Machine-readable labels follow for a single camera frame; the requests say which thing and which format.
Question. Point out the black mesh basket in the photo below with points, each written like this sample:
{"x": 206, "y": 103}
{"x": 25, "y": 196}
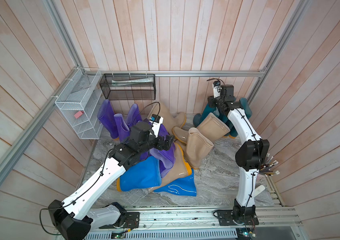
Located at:
{"x": 127, "y": 93}

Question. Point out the paper in black basket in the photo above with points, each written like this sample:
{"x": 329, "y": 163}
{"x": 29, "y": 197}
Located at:
{"x": 142, "y": 82}

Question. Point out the white wire shelf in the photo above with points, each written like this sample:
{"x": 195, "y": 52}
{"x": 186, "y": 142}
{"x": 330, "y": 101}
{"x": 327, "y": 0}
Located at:
{"x": 81, "y": 93}

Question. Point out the large teal boot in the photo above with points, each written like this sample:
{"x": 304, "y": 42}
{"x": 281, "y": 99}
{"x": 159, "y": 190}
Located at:
{"x": 199, "y": 118}

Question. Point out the blue boot underneath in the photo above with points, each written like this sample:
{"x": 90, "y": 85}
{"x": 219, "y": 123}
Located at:
{"x": 180, "y": 187}

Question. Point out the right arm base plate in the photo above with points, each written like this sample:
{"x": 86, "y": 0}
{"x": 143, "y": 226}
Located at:
{"x": 236, "y": 217}

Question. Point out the aluminium frame rail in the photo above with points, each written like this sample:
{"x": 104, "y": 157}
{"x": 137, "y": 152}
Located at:
{"x": 209, "y": 73}

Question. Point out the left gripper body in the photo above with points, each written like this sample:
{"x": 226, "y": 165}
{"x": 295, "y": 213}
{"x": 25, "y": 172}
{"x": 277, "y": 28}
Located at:
{"x": 157, "y": 143}

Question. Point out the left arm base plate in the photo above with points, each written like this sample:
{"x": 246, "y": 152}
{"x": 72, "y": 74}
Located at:
{"x": 129, "y": 220}

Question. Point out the pink eraser block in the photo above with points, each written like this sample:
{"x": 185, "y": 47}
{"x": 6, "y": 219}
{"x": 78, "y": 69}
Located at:
{"x": 78, "y": 114}

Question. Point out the beige boot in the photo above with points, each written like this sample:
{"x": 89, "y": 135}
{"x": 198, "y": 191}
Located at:
{"x": 197, "y": 148}
{"x": 169, "y": 120}
{"x": 208, "y": 131}
{"x": 180, "y": 169}

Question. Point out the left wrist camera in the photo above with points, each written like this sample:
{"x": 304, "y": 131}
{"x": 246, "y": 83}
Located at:
{"x": 156, "y": 122}

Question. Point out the purple boot lying centre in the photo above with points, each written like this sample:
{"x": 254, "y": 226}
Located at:
{"x": 144, "y": 156}

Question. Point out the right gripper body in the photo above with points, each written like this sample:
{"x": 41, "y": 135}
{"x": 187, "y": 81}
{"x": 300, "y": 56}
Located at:
{"x": 217, "y": 102}

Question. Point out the beige boot under pile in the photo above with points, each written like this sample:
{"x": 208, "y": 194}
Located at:
{"x": 180, "y": 169}

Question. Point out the purple boot far left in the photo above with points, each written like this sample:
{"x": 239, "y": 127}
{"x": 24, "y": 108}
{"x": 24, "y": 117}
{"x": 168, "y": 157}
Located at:
{"x": 106, "y": 117}

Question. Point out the teal boot standing back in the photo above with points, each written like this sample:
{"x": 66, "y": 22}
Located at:
{"x": 245, "y": 107}

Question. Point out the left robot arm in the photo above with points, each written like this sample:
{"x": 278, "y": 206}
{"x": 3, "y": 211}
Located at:
{"x": 74, "y": 218}

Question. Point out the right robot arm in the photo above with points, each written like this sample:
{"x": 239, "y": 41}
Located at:
{"x": 250, "y": 156}

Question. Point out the bundle of pencils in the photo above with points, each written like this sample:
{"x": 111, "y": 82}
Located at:
{"x": 267, "y": 166}

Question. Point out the blue boot on top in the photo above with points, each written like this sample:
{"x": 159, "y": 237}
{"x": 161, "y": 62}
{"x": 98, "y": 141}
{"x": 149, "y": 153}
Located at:
{"x": 143, "y": 175}

